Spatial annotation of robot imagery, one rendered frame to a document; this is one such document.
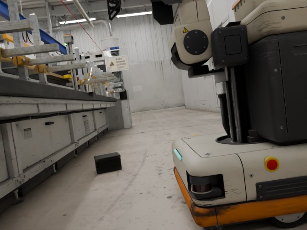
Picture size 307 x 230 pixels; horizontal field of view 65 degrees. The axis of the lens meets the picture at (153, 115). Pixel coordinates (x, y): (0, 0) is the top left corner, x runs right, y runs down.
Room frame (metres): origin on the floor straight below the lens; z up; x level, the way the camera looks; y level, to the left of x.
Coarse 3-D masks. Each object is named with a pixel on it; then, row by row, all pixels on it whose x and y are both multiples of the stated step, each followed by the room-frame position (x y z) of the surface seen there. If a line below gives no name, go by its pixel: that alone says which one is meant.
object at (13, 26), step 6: (0, 24) 0.83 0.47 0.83; (6, 24) 0.83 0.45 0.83; (12, 24) 0.83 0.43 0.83; (18, 24) 0.83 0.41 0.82; (24, 24) 0.84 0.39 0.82; (30, 24) 0.84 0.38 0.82; (0, 30) 0.83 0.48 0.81; (6, 30) 0.83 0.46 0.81; (12, 30) 0.84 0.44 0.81; (18, 30) 0.85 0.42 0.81; (24, 30) 0.85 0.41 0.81; (30, 30) 0.86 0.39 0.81
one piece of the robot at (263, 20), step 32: (288, 0) 0.86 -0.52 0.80; (256, 32) 0.92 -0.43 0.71; (288, 32) 0.88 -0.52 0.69; (256, 64) 0.95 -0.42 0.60; (288, 64) 0.86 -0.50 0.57; (224, 96) 1.21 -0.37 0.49; (256, 96) 0.98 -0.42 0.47; (288, 96) 0.85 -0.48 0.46; (224, 128) 1.23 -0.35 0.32; (256, 128) 1.01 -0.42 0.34; (288, 128) 0.85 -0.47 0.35
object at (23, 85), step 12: (0, 72) 1.05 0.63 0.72; (0, 84) 1.00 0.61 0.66; (12, 84) 1.10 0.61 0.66; (24, 84) 1.21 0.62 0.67; (36, 84) 1.35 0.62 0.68; (48, 84) 1.57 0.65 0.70; (24, 96) 1.27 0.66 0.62; (36, 96) 1.36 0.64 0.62; (48, 96) 1.50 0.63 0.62; (60, 96) 1.71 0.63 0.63; (72, 96) 2.00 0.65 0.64; (84, 96) 2.41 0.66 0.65; (96, 96) 3.06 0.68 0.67; (108, 96) 4.53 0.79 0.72
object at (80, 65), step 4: (68, 64) 1.58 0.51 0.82; (72, 64) 1.58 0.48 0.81; (76, 64) 1.58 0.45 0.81; (80, 64) 1.58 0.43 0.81; (84, 64) 1.59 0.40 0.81; (48, 68) 1.58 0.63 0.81; (52, 68) 1.58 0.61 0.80; (56, 68) 1.58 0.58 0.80; (60, 68) 1.58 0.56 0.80; (64, 68) 1.58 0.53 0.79; (68, 68) 1.58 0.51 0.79; (72, 68) 1.58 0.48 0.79; (76, 68) 1.60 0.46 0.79; (28, 72) 1.57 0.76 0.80; (32, 72) 1.57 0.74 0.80; (36, 72) 1.57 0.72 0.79
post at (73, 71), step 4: (68, 44) 2.27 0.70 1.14; (68, 48) 2.27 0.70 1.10; (68, 52) 2.27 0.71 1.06; (72, 52) 2.29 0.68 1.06; (72, 72) 2.27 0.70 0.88; (72, 76) 2.27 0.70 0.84; (72, 80) 2.27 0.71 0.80; (76, 80) 2.29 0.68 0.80; (76, 84) 2.27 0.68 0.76; (76, 88) 2.27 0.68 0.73
